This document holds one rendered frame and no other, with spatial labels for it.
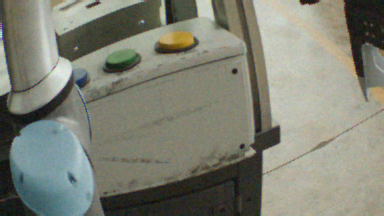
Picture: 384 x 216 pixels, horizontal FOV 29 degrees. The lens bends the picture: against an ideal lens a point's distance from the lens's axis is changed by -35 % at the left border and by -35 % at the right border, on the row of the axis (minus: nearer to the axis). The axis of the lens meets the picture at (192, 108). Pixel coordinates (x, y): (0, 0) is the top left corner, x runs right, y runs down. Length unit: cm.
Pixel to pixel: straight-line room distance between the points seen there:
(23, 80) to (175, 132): 34
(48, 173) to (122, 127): 36
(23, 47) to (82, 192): 19
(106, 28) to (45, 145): 53
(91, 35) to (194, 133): 25
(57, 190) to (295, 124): 208
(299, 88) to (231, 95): 185
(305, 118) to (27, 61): 203
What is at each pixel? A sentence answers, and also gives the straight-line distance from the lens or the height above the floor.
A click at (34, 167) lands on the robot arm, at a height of 97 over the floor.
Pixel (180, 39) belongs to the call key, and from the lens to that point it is 119.
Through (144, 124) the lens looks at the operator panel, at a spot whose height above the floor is 83.
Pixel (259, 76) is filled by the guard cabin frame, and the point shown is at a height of 82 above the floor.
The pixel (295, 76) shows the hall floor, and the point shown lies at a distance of 313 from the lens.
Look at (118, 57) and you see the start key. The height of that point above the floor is 91.
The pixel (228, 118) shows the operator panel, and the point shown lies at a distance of 122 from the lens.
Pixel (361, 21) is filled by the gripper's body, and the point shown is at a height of 103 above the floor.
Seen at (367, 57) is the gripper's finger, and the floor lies 97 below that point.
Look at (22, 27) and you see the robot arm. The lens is 90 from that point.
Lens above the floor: 139
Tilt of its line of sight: 27 degrees down
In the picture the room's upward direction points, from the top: 7 degrees counter-clockwise
